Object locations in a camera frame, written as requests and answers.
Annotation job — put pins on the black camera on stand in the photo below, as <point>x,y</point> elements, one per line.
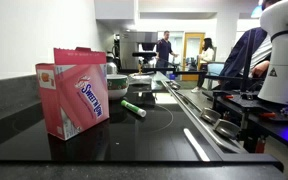
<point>144,55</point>

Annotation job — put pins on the silver stove knob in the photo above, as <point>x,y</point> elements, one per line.
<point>210,115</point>
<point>226,128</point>

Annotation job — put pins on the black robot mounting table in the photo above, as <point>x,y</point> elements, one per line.
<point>284,128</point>

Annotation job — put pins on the green and white marker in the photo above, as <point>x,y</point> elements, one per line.
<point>133,108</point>

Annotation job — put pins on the man in dark shirt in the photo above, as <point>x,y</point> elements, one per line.
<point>164,50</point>

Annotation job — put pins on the black glass cooktop stove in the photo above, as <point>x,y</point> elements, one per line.
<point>134,133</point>

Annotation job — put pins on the steel kettle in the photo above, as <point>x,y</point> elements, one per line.
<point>111,66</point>

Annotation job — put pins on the yellow door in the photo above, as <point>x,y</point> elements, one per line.
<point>186,56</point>

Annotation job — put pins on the blue chair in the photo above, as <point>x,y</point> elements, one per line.
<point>214,69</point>

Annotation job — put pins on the white mug with green band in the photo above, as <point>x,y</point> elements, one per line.
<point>117,87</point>

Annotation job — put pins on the stainless steel appliance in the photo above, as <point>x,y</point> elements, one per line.
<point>130,50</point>

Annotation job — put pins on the seated person in navy jacket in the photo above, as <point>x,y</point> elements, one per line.
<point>242,53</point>

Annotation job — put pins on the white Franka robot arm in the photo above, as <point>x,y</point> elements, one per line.
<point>284,66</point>

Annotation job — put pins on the pink Sweet'N Low box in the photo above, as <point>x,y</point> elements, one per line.
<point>74,96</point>

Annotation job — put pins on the woman in white top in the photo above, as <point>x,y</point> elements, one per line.
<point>206,56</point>

